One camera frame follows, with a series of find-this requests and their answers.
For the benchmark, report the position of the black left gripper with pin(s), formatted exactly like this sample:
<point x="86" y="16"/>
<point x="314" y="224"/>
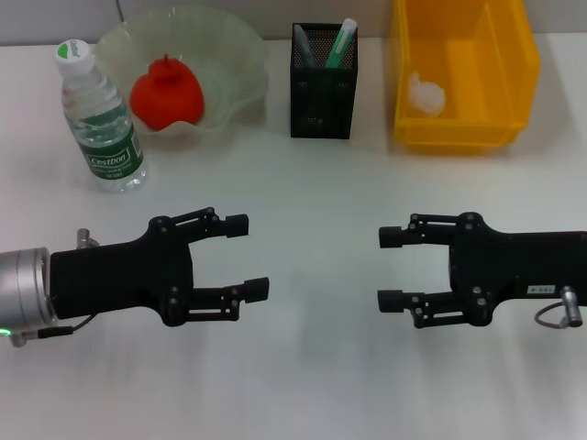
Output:
<point x="124" y="275"/>

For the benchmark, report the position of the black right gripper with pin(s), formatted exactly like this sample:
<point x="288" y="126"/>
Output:
<point x="523" y="270"/>

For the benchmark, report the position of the white paper ball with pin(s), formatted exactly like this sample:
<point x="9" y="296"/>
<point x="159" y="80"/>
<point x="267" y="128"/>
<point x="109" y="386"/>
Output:
<point x="427" y="94"/>

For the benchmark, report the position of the red orange fruit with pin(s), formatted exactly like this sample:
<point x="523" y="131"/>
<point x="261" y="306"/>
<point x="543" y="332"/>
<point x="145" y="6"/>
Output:
<point x="167" y="96"/>

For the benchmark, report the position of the clear green-label water bottle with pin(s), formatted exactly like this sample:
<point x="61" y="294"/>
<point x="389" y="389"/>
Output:
<point x="103" y="124"/>

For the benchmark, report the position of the grey marker pen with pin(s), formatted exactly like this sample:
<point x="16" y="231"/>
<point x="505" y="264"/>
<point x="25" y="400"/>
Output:
<point x="305" y="48"/>

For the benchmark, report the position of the green white pen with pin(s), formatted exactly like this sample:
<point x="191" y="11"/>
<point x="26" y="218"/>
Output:
<point x="341" y="46"/>

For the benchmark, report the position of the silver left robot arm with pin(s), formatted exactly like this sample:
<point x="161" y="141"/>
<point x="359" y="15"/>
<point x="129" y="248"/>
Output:
<point x="25" y="289"/>

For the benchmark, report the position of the black mesh pen holder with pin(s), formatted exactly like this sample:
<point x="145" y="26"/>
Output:
<point x="321" y="105"/>

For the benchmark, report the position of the green glass fruit plate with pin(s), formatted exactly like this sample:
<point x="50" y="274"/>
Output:
<point x="229" y="69"/>

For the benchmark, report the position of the yellow plastic bin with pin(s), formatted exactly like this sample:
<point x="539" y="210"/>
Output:
<point x="486" y="91"/>

